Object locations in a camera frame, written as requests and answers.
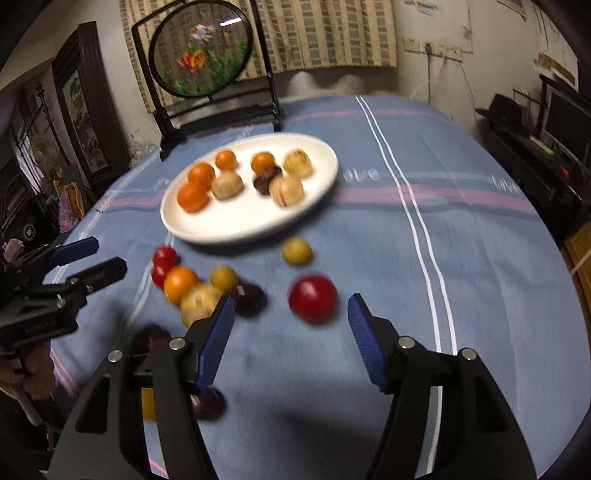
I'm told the white oval plate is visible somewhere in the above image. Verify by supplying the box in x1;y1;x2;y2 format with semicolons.
160;132;339;245

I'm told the red plum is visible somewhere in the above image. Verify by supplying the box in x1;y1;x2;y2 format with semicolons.
288;274;339;325

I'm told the beige striped curtain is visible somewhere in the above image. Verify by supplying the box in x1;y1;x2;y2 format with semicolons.
119;0;399;114

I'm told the pink orange bag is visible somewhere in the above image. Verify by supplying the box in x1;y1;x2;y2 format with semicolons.
58;182;86;232

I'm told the dark framed painting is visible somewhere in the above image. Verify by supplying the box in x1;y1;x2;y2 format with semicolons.
52;21;132;188

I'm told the pale asian pear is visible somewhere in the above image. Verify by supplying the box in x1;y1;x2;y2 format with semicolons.
211;171;245;201
283;148;315;178

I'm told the black hat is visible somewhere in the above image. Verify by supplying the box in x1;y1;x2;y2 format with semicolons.
475;93;525;125

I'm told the round embroidered goldfish screen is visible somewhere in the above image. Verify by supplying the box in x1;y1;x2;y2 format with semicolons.
131;0;283;162

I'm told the small yellow-green plum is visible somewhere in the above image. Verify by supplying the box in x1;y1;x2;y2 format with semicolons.
209;266;240;293

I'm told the black television stand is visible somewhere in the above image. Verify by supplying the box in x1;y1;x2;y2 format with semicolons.
475;74;591;241

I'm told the small smooth orange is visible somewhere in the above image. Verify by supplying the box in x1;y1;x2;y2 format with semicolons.
250;152;276;175
163;266;201;305

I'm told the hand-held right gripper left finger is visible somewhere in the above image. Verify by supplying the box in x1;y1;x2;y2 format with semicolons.
46;294;236;480

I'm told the reddish-brown water chestnut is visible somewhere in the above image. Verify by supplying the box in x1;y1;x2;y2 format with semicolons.
253;166;283;196

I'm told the small tan longan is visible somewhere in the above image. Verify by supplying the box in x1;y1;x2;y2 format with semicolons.
281;237;313;266

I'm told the clear plastic wrap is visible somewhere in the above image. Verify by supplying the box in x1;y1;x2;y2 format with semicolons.
129;136;160;169

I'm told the person's left hand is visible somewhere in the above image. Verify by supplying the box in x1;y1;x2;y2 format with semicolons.
21;342;56;401

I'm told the computer monitor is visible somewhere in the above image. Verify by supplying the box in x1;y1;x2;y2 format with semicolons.
540;76;591;160

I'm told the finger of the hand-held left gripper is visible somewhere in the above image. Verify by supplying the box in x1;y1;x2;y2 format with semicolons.
28;257;127;308
7;236;100;278

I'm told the cardboard box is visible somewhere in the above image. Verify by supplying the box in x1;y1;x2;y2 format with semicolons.
561;226;591;305

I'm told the large beige asian pear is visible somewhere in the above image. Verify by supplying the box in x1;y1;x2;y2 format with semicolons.
269;175;305;208

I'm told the blue striped tablecloth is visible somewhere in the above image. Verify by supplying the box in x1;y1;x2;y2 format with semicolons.
46;95;566;480

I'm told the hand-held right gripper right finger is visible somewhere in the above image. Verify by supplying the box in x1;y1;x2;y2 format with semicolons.
347;293;539;480

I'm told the white power strip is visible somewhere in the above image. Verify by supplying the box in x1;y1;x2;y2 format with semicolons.
422;41;464;60

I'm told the electric fan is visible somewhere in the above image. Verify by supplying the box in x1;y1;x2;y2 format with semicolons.
28;134;58;176

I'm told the dark purple plum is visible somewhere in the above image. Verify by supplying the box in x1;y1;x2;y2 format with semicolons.
191;388;226;422
231;283;267;318

